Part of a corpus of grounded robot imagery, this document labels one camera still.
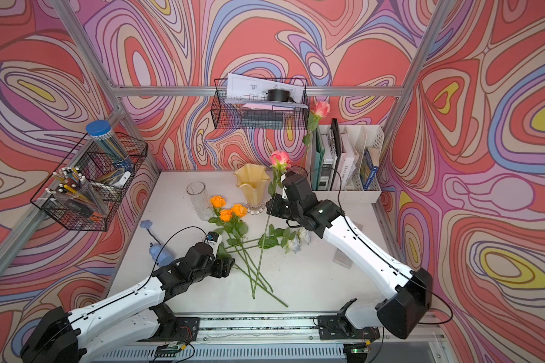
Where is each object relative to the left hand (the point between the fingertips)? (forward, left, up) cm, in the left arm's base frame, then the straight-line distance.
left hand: (229, 260), depth 83 cm
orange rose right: (+23, -1, -2) cm, 23 cm away
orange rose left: (+21, +5, -3) cm, 21 cm away
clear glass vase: (+22, +13, +8) cm, 27 cm away
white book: (+33, -48, +8) cm, 59 cm away
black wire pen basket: (+16, +38, +26) cm, 49 cm away
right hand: (+9, -15, +19) cm, 26 cm away
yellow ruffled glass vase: (+32, -8, +10) cm, 34 cm away
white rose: (+11, -28, -1) cm, 30 cm away
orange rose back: (+28, +9, -1) cm, 29 cm away
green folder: (+31, -34, +22) cm, 51 cm away
